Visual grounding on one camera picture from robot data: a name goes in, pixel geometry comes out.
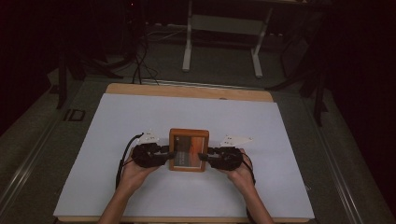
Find metal floor strip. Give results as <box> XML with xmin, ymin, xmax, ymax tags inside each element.
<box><xmin>140</xmin><ymin>78</ymin><xmax>266</xmax><ymax>91</ymax></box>

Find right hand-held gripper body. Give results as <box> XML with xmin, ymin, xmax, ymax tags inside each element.
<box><xmin>206</xmin><ymin>133</ymin><xmax>254</xmax><ymax>172</ymax></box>

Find wooden photo frame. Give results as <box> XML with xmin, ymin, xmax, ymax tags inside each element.
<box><xmin>168</xmin><ymin>128</ymin><xmax>210</xmax><ymax>173</ymax></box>

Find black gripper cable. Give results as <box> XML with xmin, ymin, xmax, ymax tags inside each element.
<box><xmin>115</xmin><ymin>133</ymin><xmax>145</xmax><ymax>190</ymax></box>
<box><xmin>241</xmin><ymin>152</ymin><xmax>257</xmax><ymax>187</ymax></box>

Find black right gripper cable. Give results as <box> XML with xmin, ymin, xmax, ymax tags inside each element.
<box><xmin>241</xmin><ymin>152</ymin><xmax>257</xmax><ymax>187</ymax></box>

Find person's left hand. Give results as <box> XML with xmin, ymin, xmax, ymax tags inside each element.
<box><xmin>119</xmin><ymin>148</ymin><xmax>161</xmax><ymax>194</ymax></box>

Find black floor cables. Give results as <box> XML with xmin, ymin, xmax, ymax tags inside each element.
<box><xmin>131</xmin><ymin>29</ymin><xmax>161</xmax><ymax>86</ymax></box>

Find black metal stand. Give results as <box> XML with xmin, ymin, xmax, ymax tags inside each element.
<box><xmin>55</xmin><ymin>29</ymin><xmax>125</xmax><ymax>110</ymax></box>
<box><xmin>264</xmin><ymin>12</ymin><xmax>330</xmax><ymax>128</ymax></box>

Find white metal desk frame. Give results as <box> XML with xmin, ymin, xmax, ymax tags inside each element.
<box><xmin>181</xmin><ymin>0</ymin><xmax>276</xmax><ymax>79</ymax></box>

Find metal floor rail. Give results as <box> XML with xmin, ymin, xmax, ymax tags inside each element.
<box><xmin>302</xmin><ymin>98</ymin><xmax>365</xmax><ymax>224</ymax></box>
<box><xmin>0</xmin><ymin>116</ymin><xmax>62</xmax><ymax>216</ymax></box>

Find person's right hand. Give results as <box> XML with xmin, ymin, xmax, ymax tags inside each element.
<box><xmin>224</xmin><ymin>148</ymin><xmax>256</xmax><ymax>192</ymax></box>

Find white table mat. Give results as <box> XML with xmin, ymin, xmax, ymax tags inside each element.
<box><xmin>52</xmin><ymin>92</ymin><xmax>316</xmax><ymax>219</ymax></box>

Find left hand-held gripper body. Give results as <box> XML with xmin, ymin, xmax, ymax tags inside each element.
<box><xmin>131</xmin><ymin>129</ymin><xmax>171</xmax><ymax>169</ymax></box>

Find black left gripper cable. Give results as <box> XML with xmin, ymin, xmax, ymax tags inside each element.
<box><xmin>115</xmin><ymin>133</ymin><xmax>145</xmax><ymax>190</ymax></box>

